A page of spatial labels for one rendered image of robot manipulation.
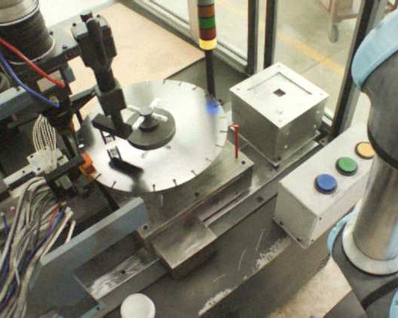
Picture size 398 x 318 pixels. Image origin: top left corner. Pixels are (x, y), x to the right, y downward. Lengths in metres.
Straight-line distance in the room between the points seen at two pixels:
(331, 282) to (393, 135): 1.37
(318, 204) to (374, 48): 0.47
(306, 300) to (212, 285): 0.85
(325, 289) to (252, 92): 0.98
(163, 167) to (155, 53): 0.71
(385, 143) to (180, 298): 0.58
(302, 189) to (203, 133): 0.23
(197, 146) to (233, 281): 0.30
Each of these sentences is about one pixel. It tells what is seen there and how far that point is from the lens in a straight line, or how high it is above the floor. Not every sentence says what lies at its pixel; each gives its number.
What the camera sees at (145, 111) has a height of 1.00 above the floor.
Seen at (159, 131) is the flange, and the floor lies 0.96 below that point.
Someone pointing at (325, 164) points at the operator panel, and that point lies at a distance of 0.84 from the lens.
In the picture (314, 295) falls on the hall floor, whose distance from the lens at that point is 1.66.
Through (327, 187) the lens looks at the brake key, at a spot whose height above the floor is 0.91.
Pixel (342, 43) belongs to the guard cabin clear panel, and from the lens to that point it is 0.96.
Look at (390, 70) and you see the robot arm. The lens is 0.35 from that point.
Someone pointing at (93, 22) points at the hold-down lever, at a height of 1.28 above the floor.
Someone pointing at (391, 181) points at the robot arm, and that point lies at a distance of 0.45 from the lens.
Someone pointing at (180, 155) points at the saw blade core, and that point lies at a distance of 0.78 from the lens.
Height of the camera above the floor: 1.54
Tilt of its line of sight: 51 degrees down
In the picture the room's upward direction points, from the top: 6 degrees counter-clockwise
